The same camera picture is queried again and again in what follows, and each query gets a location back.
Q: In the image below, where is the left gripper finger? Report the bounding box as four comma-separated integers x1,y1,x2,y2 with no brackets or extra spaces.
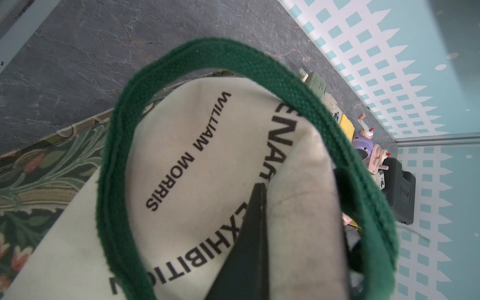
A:
206,183,270,300

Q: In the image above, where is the cream canvas tote bag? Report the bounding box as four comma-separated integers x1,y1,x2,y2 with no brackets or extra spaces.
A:
1,37,399,300

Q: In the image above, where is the cream crank pencil sharpener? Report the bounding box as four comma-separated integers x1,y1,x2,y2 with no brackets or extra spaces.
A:
373,173,386,190

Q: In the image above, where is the purple pencil sharpener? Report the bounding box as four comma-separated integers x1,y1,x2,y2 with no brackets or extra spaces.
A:
352,113,375,160

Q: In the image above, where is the pink pencil sharpener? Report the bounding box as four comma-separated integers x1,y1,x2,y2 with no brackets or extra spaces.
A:
367,144,391,175

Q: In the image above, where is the yellow pencil sharpener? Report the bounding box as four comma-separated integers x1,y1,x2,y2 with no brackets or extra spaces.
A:
339,114,355,142

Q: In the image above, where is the beige pencil sharpener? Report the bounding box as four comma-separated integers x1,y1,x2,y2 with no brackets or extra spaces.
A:
322,92,343,123

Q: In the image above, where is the green pencil sharpener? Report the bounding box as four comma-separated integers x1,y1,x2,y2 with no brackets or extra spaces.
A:
298,68,326,101

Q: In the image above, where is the black plastic tool case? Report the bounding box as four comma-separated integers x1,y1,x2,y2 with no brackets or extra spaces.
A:
383,157,416,225

